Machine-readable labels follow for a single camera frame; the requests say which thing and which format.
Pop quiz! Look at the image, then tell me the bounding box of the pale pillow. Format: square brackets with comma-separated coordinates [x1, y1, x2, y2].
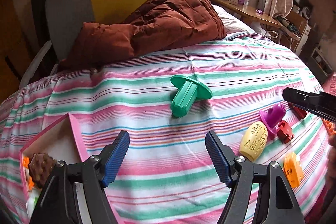
[211, 5, 259, 39]

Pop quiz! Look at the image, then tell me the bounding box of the yellow embossed oval toy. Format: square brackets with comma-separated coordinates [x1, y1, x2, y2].
[239, 121, 268, 161]

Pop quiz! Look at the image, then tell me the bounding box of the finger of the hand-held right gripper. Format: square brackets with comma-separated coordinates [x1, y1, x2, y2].
[283, 87, 322, 112]

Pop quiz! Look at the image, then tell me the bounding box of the brown quilt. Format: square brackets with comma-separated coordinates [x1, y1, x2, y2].
[58, 0, 227, 71]

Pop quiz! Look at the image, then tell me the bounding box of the cluttered shelf unit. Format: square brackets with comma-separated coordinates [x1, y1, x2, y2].
[273, 0, 336, 77]

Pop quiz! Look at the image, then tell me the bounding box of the wooden side table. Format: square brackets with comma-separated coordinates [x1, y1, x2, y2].
[209, 0, 282, 29]

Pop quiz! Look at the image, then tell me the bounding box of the orange plastic toy piece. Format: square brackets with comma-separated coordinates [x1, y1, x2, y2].
[22, 156, 36, 191]

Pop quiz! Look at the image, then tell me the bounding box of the brown massage brush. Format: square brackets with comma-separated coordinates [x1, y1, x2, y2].
[28, 153, 57, 188]

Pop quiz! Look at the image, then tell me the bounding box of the pink shallow tray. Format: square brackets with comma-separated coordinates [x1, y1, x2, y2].
[20, 113, 124, 224]

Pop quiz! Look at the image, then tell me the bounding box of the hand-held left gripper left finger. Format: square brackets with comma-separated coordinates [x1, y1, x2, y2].
[29, 131, 130, 224]

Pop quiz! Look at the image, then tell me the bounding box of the orange printed toy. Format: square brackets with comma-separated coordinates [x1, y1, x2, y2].
[283, 152, 304, 187]

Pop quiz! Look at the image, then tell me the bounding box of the red toy car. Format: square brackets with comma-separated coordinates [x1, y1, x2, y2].
[289, 103, 307, 120]

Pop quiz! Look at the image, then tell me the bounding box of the green plastic spool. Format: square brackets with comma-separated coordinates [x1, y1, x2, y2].
[170, 75, 213, 118]

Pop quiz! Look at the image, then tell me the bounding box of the green white round toy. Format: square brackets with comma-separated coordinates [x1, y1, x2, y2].
[26, 189, 41, 217]

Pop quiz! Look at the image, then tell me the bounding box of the purple cone toy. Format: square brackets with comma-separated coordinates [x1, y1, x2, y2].
[259, 104, 286, 139]

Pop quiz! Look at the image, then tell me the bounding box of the dark patterned bundle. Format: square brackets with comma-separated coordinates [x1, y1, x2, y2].
[277, 15, 300, 33]

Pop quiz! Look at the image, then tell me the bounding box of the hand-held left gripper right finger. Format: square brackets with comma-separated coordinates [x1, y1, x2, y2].
[205, 131, 306, 224]

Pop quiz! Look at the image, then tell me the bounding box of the red puzzle piece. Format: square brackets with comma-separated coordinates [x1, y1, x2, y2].
[277, 120, 294, 144]

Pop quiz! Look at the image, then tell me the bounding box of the striped bedsheet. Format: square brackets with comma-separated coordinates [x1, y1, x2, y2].
[0, 34, 332, 224]

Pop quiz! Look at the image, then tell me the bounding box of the wooden wardrobe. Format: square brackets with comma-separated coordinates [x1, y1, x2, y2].
[0, 0, 34, 104]

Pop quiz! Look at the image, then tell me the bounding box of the orange comb clip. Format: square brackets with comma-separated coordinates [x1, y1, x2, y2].
[323, 119, 336, 135]

